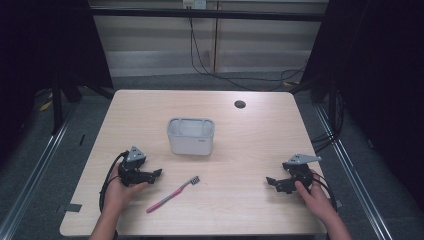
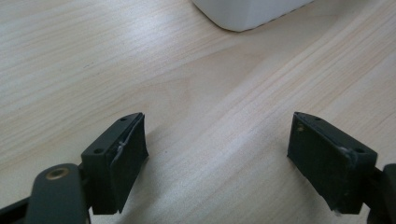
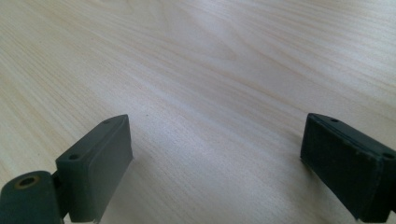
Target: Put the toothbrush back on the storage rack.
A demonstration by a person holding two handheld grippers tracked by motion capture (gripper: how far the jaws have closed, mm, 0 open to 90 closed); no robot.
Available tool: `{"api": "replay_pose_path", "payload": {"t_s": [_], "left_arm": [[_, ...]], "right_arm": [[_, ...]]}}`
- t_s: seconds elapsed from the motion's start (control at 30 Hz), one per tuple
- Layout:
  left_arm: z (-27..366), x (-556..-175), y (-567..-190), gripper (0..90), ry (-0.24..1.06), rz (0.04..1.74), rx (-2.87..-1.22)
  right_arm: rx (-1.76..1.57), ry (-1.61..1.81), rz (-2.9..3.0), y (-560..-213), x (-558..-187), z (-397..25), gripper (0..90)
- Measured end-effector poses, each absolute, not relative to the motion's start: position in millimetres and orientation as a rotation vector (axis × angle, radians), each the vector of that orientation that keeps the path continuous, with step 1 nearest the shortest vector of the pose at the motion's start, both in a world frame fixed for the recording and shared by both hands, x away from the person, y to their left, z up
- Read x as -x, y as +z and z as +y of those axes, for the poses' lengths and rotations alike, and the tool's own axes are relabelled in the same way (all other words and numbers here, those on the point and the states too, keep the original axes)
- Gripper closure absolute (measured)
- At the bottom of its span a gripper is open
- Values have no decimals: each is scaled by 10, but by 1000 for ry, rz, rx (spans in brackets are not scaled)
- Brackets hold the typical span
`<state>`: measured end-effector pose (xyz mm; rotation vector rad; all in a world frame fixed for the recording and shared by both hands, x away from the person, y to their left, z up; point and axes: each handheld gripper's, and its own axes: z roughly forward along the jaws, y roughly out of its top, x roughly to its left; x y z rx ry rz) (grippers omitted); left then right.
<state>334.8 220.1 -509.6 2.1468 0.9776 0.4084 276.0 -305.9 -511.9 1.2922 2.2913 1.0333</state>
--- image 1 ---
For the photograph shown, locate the black floor cables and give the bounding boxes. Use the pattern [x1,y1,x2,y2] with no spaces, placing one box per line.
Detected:
[310,89,346,155]

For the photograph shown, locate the yellow floor tape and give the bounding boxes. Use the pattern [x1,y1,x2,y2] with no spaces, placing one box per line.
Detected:
[38,92,54,113]

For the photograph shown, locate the white wall socket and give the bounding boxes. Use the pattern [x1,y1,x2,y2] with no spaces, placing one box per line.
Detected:
[182,0,208,10]

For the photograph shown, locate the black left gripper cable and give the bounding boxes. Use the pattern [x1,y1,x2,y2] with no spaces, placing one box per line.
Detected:
[98,150,130,214]

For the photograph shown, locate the black horizontal metal bar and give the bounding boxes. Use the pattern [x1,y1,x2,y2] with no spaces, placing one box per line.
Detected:
[89,7,330,23]

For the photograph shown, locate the metal floor rail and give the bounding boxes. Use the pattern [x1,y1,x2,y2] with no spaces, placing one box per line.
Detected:
[312,102,396,240]
[0,105,78,240]

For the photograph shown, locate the dark curtain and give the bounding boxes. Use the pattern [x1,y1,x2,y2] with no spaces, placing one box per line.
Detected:
[0,0,115,168]
[301,0,424,204]

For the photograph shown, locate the black hanging wall cable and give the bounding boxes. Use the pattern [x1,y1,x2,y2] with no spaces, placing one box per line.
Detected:
[188,16,308,92]

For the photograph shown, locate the pink toothbrush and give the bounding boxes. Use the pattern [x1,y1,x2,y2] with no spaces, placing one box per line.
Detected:
[145,175,201,215]

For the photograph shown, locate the person's left hand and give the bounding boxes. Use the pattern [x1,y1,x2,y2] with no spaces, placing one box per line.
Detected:
[103,162,152,218]

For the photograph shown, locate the black metal stand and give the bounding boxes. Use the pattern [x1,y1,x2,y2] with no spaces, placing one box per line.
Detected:
[50,74,65,136]

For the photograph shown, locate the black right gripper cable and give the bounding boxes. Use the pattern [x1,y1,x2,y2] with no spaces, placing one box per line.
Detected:
[311,169,339,213]

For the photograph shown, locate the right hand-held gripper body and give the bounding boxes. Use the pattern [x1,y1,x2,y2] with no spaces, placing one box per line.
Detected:
[281,153,323,195]

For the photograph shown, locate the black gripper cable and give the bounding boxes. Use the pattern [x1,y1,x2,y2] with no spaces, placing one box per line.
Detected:
[98,150,130,214]
[311,169,339,213]

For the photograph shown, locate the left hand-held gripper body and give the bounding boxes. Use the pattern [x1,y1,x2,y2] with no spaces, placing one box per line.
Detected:
[117,145,148,188]

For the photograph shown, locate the grey tape strip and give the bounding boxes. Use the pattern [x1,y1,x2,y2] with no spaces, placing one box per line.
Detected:
[55,202,83,214]

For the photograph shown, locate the person's right hand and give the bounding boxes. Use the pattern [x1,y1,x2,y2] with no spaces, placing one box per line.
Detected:
[294,169,335,222]

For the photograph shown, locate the grey plastic container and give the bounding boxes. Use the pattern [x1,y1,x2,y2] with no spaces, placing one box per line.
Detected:
[166,117,216,157]

